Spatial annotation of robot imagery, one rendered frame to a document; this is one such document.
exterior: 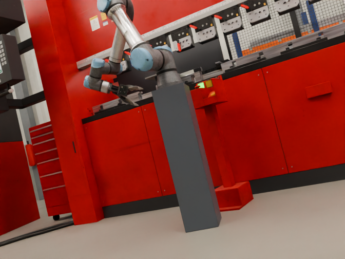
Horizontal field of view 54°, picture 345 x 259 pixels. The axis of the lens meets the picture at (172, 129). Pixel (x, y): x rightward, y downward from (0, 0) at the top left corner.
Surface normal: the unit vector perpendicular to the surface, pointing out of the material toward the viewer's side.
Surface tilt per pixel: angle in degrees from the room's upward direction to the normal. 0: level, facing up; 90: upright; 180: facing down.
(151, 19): 90
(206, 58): 90
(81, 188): 90
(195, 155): 90
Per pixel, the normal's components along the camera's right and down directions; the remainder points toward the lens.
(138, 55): -0.56, 0.22
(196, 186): -0.22, 0.01
